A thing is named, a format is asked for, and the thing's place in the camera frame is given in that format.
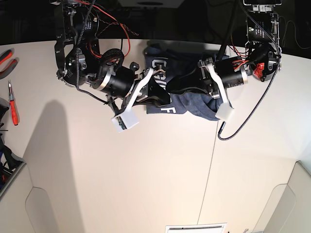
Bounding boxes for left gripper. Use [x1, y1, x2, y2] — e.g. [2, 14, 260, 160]
[167, 57, 247, 107]

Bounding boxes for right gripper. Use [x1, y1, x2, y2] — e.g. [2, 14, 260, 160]
[92, 62, 171, 116]

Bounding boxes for blue t-shirt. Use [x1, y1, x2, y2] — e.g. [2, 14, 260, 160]
[145, 44, 222, 121]

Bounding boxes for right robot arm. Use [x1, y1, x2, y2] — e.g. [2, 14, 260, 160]
[50, 0, 171, 115]

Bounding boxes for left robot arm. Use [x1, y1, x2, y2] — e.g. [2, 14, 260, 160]
[166, 0, 282, 102]

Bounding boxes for orange grey pliers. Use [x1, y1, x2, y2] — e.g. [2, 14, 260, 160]
[0, 48, 19, 80]

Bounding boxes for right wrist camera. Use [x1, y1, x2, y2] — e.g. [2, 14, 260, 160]
[111, 110, 139, 133]

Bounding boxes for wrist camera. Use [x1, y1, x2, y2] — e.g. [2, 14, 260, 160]
[111, 110, 139, 133]
[215, 102, 234, 122]

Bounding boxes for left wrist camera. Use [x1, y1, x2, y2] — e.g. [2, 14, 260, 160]
[215, 102, 234, 122]

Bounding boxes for braided camera cable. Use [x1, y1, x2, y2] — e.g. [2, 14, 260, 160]
[217, 4, 281, 142]
[72, 0, 109, 105]

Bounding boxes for orange handled screwdriver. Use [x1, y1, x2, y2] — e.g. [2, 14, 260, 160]
[8, 81, 18, 126]

